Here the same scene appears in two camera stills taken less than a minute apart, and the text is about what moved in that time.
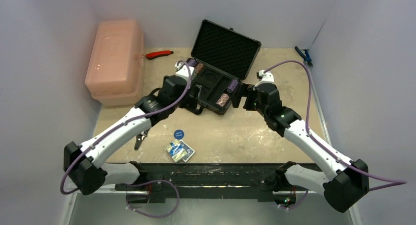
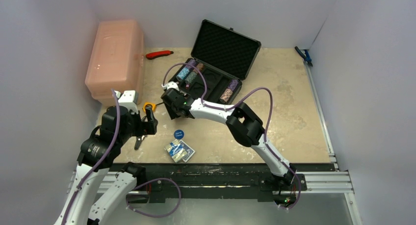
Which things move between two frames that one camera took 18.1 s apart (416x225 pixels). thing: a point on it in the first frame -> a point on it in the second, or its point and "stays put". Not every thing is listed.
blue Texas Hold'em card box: (176, 150) stays put
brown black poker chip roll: (198, 68) stays put
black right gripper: (246, 95) -> (169, 104)
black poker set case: (222, 57) stays put
